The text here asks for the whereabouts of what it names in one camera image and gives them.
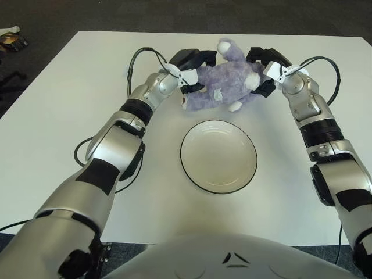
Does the black metal table bracket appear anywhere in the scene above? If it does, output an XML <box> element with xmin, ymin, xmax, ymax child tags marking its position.
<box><xmin>100</xmin><ymin>241</ymin><xmax>113</xmax><ymax>262</ymax></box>

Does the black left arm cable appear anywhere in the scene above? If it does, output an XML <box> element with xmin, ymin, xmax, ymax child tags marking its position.
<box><xmin>0</xmin><ymin>46</ymin><xmax>176</xmax><ymax>233</ymax></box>

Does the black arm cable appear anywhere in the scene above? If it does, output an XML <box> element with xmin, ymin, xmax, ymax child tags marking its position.
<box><xmin>290</xmin><ymin>55</ymin><xmax>342</xmax><ymax>265</ymax></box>
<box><xmin>0</xmin><ymin>46</ymin><xmax>176</xmax><ymax>233</ymax></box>

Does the black office chair base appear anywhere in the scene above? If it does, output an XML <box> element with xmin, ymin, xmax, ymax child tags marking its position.
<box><xmin>0</xmin><ymin>71</ymin><xmax>27</xmax><ymax>88</ymax></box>

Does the grey robot torso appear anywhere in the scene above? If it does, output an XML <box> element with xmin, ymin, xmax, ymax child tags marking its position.
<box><xmin>101</xmin><ymin>232</ymin><xmax>367</xmax><ymax>279</ymax></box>

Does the purple plush doll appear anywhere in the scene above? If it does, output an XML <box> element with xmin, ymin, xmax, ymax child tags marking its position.
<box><xmin>181</xmin><ymin>37</ymin><xmax>267</xmax><ymax>113</ymax></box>

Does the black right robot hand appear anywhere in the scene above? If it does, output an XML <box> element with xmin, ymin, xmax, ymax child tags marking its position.
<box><xmin>246</xmin><ymin>46</ymin><xmax>309</xmax><ymax>98</ymax></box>

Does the white plate with black rim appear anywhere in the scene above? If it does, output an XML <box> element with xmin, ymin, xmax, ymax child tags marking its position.
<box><xmin>180</xmin><ymin>119</ymin><xmax>258</xmax><ymax>194</ymax></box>

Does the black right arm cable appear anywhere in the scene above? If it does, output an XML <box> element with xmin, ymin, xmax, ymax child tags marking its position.
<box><xmin>290</xmin><ymin>55</ymin><xmax>342</xmax><ymax>265</ymax></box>

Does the dark box on floor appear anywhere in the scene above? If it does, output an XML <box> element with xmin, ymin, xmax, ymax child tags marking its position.
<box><xmin>0</xmin><ymin>31</ymin><xmax>29</xmax><ymax>53</ymax></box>

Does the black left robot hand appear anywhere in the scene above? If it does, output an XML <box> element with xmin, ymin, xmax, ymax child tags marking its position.
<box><xmin>159</xmin><ymin>48</ymin><xmax>219</xmax><ymax>94</ymax></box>

